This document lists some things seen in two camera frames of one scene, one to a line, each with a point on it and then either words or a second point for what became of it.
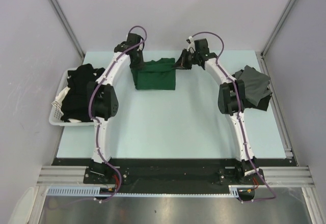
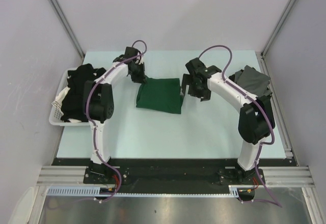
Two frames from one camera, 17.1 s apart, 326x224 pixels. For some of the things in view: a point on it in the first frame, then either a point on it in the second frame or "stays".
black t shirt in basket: x=75 y=105 stays
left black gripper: x=140 y=64 -> x=141 y=78
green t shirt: x=158 y=75 -> x=163 y=94
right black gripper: x=182 y=62 -> x=204 y=94
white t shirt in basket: x=58 y=101 stays
